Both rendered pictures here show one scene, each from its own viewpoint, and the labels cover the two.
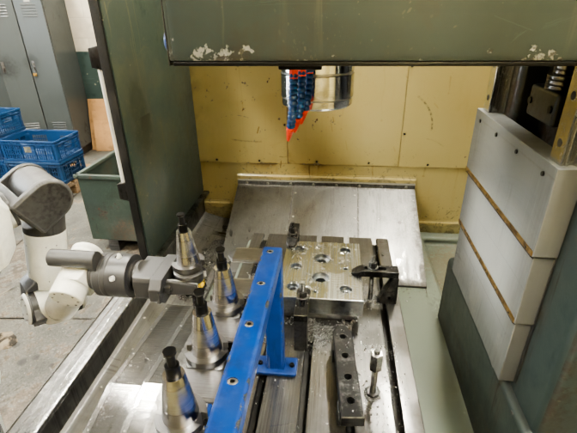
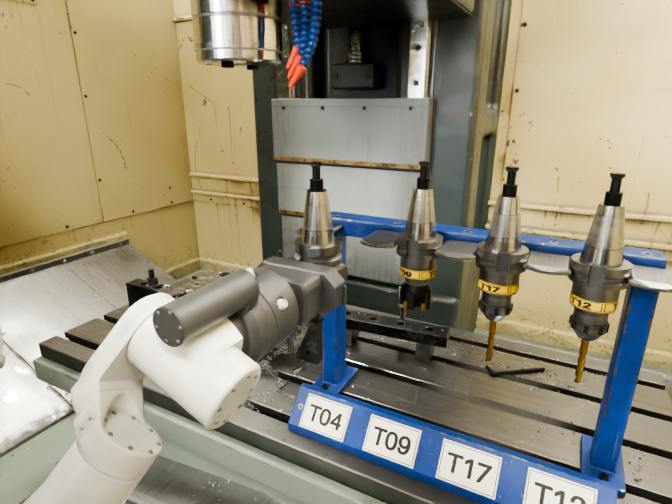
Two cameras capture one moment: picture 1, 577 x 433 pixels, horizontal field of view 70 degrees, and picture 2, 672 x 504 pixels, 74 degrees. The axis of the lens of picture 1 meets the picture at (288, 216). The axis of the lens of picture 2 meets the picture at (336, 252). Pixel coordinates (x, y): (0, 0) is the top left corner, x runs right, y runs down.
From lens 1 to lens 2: 0.89 m
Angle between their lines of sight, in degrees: 64
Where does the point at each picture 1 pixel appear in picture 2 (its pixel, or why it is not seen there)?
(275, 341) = (342, 338)
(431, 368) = not seen: hidden behind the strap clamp
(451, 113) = (139, 149)
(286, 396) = (380, 384)
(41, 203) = not seen: outside the picture
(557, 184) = (428, 109)
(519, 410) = (436, 295)
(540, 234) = (425, 150)
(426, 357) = not seen: hidden behind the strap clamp
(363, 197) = (81, 271)
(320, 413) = (411, 368)
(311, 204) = (17, 307)
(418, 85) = (98, 119)
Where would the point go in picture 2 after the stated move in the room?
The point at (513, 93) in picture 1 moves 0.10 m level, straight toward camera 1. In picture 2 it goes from (306, 78) to (329, 76)
